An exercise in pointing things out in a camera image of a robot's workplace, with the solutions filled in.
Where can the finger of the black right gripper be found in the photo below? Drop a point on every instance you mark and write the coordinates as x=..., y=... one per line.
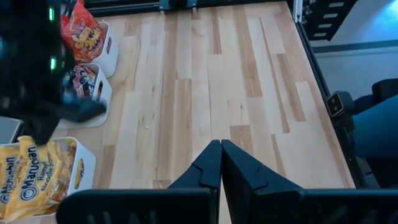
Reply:
x=82, y=110

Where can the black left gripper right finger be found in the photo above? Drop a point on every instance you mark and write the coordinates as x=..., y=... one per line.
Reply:
x=245, y=180

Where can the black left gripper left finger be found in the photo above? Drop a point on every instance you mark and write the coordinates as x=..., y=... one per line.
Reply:
x=205, y=174

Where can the black fire noodle pack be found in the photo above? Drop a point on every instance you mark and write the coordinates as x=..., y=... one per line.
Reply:
x=82, y=82

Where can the yellow Maruchan creamy chicken pack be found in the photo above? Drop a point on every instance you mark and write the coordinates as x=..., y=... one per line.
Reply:
x=7, y=186
x=37, y=177

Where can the red Saucy Noodle pack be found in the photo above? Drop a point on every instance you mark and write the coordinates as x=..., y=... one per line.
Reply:
x=84, y=37

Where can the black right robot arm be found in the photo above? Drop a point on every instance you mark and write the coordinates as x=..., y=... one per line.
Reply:
x=28, y=37

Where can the white plastic bin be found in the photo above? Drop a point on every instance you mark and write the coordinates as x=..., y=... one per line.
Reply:
x=104, y=90
x=110, y=53
x=85, y=165

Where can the blue upholstered chair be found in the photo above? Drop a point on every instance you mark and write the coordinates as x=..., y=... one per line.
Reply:
x=379, y=130

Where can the black hazard-striped floor mat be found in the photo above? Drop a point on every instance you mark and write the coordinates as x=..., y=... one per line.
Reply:
x=339, y=21

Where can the black aluminium table frame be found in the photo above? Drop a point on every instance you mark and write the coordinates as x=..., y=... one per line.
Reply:
x=130, y=7

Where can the black table-level camera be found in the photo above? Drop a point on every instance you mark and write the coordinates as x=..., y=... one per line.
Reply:
x=337, y=104

